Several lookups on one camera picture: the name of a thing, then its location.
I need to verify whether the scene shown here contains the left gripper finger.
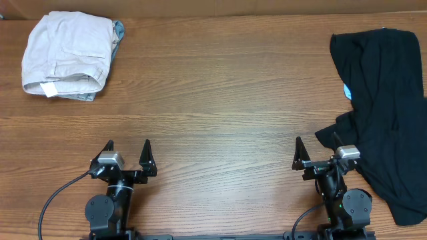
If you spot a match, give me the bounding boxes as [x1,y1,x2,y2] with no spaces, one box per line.
[139,139,157,172]
[96,139,114,159]

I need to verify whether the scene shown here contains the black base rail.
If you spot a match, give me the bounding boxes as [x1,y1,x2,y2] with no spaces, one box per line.
[79,230,378,240]

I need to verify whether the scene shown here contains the folded beige shorts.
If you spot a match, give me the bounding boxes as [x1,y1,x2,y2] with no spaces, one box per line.
[21,11,113,97]

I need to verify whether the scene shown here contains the light blue item under pile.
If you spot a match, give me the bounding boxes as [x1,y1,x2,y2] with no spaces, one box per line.
[344,84,352,100]

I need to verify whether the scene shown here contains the folded light blue garment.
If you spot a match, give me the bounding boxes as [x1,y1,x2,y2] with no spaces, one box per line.
[59,21,125,102]

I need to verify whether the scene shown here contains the black clothes pile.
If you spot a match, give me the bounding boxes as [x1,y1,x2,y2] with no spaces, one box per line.
[316,28,426,226]

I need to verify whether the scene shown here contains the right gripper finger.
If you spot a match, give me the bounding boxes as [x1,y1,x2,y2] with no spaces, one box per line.
[294,136,311,163]
[332,132,344,150]

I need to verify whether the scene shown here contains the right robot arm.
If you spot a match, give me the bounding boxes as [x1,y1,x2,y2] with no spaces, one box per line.
[290,133,376,240]

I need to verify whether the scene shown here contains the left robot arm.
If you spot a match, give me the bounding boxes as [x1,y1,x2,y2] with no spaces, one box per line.
[85,139,157,240]

